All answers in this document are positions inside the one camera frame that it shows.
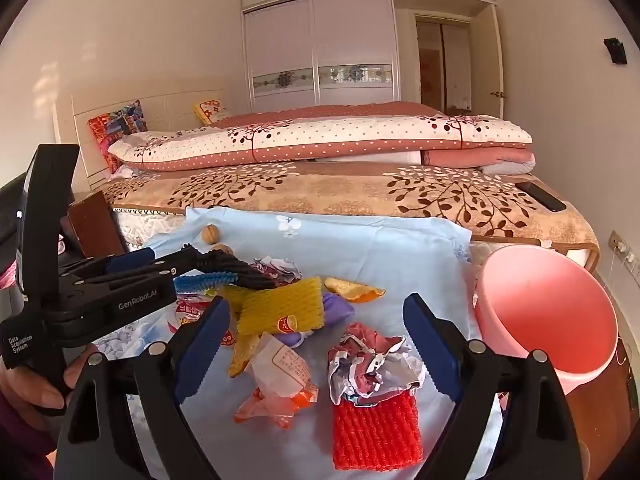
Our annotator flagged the purple wrapper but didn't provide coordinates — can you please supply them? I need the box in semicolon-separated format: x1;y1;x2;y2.
275;292;357;347

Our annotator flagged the folded dotted quilt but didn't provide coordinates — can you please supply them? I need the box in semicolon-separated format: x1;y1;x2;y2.
107;101;536;177

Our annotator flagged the beige room door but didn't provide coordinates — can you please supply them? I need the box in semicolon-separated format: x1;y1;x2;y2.
470;2;506;118

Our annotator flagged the person's left hand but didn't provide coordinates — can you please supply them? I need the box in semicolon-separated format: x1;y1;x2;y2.
0;352;103;409

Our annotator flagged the white orange plastic wrapper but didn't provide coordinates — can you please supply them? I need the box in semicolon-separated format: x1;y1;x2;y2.
234;332;319;429

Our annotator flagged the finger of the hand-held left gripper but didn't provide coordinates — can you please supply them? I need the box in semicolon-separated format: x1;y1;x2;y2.
105;247;159;276
102;244;207;292

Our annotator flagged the brown leaf print blanket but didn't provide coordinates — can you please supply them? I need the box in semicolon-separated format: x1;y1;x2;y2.
92;162;601;261

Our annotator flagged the light blue floral cloth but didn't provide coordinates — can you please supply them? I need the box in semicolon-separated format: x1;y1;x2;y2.
92;206;506;480

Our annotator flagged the yellow plastic wrapper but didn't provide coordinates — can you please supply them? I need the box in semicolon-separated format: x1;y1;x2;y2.
210;284;263;378

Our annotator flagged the yellow foam fruit net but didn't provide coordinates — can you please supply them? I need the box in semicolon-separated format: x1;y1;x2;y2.
236;276;327;337

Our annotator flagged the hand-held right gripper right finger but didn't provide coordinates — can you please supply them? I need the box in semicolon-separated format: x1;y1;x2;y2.
402;292;586;480

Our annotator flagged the pink plastic bucket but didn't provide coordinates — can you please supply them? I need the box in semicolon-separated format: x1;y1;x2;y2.
472;246;620;396

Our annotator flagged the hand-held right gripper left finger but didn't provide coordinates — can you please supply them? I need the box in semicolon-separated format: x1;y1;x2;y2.
52;296;232;480

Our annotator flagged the brown wooden board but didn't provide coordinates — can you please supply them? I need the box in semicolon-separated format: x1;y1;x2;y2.
67;192;128;256

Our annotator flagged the black wall bracket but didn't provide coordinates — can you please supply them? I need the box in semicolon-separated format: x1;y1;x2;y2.
603;37;627;65

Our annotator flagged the colourful patterned pillow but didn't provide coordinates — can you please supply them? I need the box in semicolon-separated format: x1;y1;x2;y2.
87;100;149;175

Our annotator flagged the beige bed frame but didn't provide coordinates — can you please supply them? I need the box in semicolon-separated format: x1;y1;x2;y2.
472;235;600;273

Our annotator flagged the blue ridged plastic strip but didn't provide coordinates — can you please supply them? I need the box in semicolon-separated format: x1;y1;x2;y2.
174;271;237;295

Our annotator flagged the yellow floral pillow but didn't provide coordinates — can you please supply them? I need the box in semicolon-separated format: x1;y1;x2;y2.
194;99;232;127

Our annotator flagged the cream bed headboard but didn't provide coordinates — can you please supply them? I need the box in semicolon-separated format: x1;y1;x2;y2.
52;87;226;192

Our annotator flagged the pink white paper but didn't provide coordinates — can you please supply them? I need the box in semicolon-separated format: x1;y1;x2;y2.
327;322;426;406

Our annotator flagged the white quilted mattress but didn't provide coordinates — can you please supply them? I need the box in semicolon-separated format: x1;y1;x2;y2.
111;207;190;252

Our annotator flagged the white sliding door wardrobe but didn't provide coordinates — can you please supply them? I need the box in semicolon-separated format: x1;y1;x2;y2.
240;0;503;111

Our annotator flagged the black smartphone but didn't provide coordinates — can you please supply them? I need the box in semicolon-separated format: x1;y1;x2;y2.
515;181;567;213

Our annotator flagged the red foam fruit net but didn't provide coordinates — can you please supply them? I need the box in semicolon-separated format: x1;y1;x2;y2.
331;387;425;472

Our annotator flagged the red white paper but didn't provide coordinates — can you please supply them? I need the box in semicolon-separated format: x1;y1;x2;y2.
250;256;303;291

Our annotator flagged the black mesh net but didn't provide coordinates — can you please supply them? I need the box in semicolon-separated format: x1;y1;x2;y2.
192;250;277;291

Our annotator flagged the red white snack packet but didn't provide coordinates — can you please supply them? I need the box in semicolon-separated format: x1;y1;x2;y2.
170;295;241;356

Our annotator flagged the person's left forearm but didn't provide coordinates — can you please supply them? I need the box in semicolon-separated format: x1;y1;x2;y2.
0;400;58;480

